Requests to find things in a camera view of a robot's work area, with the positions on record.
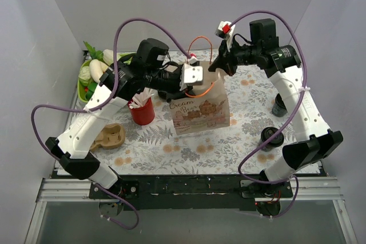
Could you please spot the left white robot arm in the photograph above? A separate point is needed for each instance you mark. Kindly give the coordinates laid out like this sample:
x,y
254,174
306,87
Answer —
x,y
117,86

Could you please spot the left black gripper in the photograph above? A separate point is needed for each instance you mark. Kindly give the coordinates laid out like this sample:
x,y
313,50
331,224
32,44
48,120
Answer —
x,y
174,86

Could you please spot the paper takeout bag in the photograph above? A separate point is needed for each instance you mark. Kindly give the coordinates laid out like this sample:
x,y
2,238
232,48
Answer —
x,y
205,107

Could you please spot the floral table mat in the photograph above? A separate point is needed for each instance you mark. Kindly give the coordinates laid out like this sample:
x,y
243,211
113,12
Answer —
x,y
157,149

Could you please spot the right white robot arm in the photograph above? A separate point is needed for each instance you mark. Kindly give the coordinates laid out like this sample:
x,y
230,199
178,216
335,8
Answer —
x,y
282,65

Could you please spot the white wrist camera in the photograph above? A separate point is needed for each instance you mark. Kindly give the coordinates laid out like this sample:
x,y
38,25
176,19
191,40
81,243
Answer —
x,y
225,31
191,76

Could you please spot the brown cardboard cup carrier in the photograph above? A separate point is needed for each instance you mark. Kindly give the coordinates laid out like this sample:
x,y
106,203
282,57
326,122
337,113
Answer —
x,y
112,136

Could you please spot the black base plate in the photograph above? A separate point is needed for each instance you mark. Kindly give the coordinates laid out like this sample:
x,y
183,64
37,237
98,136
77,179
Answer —
x,y
154,192

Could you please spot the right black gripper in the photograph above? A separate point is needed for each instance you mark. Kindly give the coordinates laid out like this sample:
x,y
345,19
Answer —
x,y
226,58

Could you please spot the aluminium rail frame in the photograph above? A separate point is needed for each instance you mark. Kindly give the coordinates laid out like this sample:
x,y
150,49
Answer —
x,y
65,189

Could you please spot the green vegetable basket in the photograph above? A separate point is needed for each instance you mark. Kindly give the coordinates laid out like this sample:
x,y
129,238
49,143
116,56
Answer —
x,y
84,93

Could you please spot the white toy radish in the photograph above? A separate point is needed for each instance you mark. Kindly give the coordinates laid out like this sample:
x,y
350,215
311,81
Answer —
x,y
96,70

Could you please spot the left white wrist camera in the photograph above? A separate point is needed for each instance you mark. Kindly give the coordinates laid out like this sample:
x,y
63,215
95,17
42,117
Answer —
x,y
191,76

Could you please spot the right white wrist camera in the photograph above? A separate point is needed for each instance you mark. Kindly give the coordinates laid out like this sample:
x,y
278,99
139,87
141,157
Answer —
x,y
225,31

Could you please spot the red straw holder cup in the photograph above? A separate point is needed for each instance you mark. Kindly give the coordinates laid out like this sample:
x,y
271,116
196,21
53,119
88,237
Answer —
x,y
142,115

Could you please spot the stack of dark plastic cups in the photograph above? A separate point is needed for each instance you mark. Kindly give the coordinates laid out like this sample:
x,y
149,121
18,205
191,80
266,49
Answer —
x,y
278,108

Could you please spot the toy napa cabbage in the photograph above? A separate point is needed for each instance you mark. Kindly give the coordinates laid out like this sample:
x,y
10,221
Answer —
x,y
108,56

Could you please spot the green toy cabbage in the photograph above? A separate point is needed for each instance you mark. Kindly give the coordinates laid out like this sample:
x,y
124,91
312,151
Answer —
x,y
84,76

